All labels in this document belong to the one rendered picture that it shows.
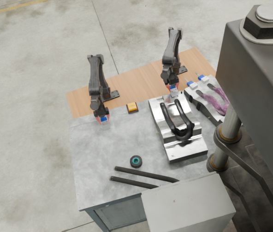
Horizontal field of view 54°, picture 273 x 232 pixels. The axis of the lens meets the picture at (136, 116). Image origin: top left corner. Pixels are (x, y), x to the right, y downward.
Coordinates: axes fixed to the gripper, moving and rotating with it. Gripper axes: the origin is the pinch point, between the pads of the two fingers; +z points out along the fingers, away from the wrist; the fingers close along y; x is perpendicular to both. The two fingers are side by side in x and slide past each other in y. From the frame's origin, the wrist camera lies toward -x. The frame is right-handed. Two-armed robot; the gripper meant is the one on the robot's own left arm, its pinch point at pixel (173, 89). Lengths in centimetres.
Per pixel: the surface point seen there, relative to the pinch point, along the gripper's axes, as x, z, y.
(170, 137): -33.2, 13.1, -13.8
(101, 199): -54, 26, -67
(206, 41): 173, 49, 79
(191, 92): 4.5, 10.0, 12.6
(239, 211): -89, 24, 5
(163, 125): -23.3, 10.0, -15.7
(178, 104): -5.9, 9.1, -0.1
